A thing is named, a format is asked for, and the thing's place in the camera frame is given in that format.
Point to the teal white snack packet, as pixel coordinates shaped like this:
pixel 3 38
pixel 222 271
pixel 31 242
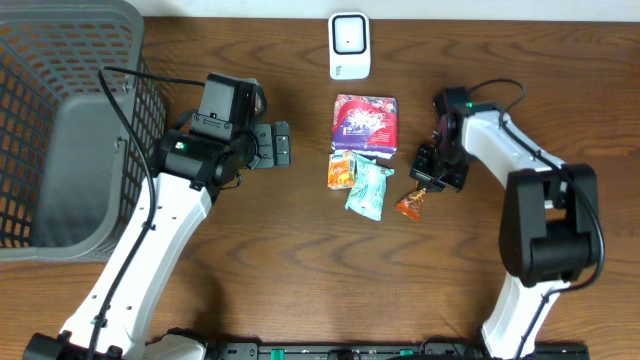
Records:
pixel 366 197

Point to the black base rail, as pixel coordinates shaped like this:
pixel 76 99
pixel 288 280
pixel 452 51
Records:
pixel 350 351

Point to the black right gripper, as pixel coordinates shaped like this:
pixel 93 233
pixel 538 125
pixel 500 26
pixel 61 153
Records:
pixel 440 173

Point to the orange juice carton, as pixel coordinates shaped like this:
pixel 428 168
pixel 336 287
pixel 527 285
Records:
pixel 341 170

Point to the purple pink tissue pack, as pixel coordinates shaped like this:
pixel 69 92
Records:
pixel 365 124

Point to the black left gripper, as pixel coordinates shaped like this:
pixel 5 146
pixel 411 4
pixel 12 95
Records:
pixel 264 145

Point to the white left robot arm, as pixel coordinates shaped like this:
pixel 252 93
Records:
pixel 113 321

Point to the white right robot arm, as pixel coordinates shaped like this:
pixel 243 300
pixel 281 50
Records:
pixel 551 240

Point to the red chocolate bar wrapper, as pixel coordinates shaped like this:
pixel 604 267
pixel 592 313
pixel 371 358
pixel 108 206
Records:
pixel 412 204

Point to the grey plastic basket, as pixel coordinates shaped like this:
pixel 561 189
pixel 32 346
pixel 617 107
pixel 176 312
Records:
pixel 72 95

